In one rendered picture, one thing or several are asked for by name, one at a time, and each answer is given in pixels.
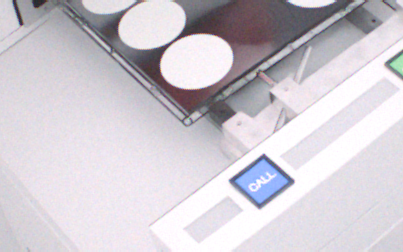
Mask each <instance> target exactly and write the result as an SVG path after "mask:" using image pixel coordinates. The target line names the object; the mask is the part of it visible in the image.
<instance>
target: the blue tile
mask: <svg viewBox="0 0 403 252"><path fill-rule="evenodd" d="M288 181H289V180H287V179H286V178H284V177H283V176H282V175H281V174H280V173H279V172H278V171H277V170H275V169H274V168H273V167H272V166H271V165H270V164H269V163H267V162H266V161H265V160H264V159H263V160H262V161H261V162H259V163H258V164H257V165H255V166H254V167H253V168H251V169H250V170H249V171H247V172H246V173H245V174H244V175H243V176H242V177H240V178H239V179H238V180H235V182H237V183H238V184H239V185H240V186H241V187H242V188H243V189H244V190H245V191H246V193H248V194H249V195H250V196H251V197H252V198H253V199H254V200H255V201H256V202H257V203H259V204H260V203H261V202H262V201H264V200H265V199H266V198H268V197H269V196H270V195H271V194H273V193H274V192H275V191H277V190H278V189H279V188H281V187H282V186H283V185H284V184H286V183H287V182H288Z"/></svg>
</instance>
